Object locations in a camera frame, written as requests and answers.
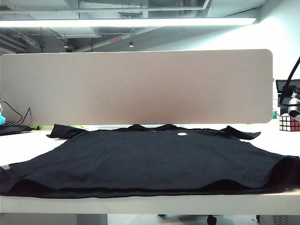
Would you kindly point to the black polo shirt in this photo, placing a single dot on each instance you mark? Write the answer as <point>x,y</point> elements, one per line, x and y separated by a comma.
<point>140,159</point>

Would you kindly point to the fabric desk partition panel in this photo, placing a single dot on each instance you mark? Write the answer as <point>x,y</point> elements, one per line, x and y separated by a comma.
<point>140,89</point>

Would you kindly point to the black pendant ceiling lamp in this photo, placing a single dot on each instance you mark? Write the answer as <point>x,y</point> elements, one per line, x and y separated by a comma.
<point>65,45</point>
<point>131,44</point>

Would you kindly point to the long linear ceiling light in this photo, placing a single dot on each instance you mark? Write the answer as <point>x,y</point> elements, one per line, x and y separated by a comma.
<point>117,22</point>

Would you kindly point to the bright green strip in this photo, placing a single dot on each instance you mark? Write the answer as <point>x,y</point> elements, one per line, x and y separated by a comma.
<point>37,127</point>

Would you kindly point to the office chair base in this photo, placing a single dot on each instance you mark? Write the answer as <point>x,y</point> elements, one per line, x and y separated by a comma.
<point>211,220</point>

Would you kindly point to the small green white box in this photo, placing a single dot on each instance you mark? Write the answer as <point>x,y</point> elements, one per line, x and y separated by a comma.
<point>275,115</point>

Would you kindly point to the black monitor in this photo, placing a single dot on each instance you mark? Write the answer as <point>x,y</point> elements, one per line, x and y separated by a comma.
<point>281,84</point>

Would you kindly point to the Rubik's cube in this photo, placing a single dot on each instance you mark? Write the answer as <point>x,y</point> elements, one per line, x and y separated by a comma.
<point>287,123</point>

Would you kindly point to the light blue object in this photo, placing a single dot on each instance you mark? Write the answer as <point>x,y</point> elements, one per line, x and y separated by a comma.
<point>2,118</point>

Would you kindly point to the grey slatted unit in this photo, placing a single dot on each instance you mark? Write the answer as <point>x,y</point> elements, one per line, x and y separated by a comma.
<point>281,220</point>

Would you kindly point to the white partition base rail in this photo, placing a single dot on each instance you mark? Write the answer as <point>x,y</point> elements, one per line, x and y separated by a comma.
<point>107,125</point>

